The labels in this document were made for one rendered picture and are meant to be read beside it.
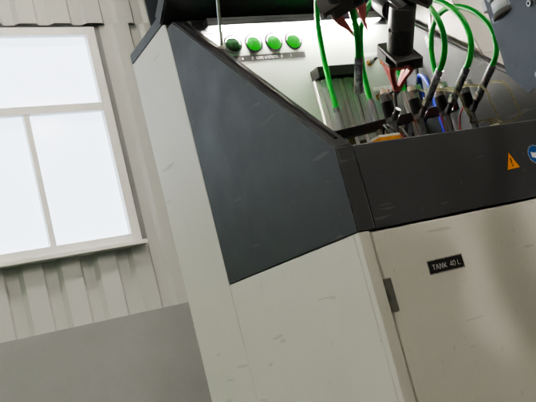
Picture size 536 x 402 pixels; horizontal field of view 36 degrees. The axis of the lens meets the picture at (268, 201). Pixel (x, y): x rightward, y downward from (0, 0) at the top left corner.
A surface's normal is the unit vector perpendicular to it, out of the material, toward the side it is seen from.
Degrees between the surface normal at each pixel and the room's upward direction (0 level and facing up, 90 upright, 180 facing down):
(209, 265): 90
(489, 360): 90
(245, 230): 90
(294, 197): 90
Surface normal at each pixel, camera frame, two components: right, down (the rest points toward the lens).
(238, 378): -0.87, 0.15
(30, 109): 0.51, -0.26
